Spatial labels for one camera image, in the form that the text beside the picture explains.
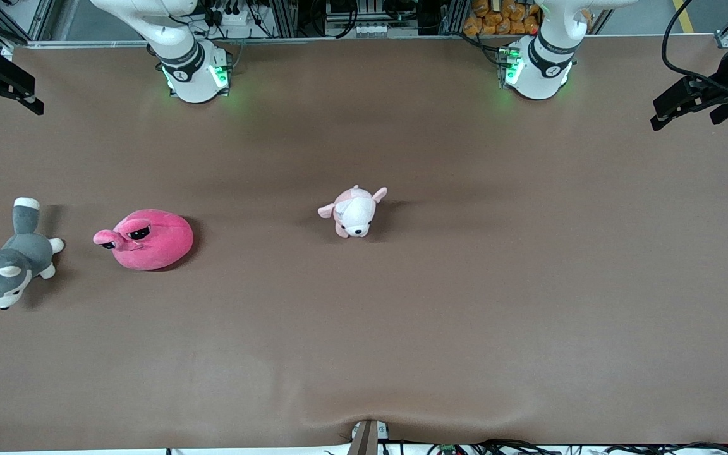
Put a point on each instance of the pile of orange packets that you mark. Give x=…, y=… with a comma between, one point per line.
x=503, y=22

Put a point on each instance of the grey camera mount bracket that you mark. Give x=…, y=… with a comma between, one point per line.
x=367, y=439

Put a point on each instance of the white terminal strip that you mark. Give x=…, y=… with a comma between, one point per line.
x=376, y=30

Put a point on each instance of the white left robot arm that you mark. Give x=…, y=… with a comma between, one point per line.
x=541, y=76

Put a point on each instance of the grey white plush husky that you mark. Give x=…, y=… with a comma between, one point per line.
x=23, y=253

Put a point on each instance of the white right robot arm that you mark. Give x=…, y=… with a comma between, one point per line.
x=193, y=82

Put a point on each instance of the light pink white plush dog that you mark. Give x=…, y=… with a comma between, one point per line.
x=354, y=212

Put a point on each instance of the aluminium table edge rail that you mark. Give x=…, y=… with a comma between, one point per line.
x=275, y=39

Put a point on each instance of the hot pink round plush toy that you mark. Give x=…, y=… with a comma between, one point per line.
x=155, y=243

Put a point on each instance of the small green circuit board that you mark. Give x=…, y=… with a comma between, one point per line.
x=447, y=449

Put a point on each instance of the aluminium frame post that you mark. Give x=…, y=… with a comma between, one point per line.
x=452, y=18
x=285, y=19

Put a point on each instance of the white power strip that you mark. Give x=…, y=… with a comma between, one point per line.
x=231, y=18

